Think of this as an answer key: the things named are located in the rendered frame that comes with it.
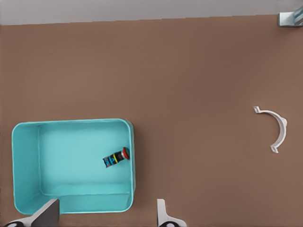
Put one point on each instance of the blue storage box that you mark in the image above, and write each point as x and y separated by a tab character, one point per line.
71	163

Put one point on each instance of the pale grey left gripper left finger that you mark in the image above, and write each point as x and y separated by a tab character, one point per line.
46	214

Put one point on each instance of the white curved pipe clamp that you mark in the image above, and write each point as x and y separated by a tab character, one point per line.
280	125

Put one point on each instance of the red push button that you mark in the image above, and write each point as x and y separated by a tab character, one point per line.
116	159

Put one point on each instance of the silver frame post foot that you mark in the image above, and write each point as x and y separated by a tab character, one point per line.
290	19

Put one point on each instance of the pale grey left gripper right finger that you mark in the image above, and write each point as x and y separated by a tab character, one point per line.
162	212

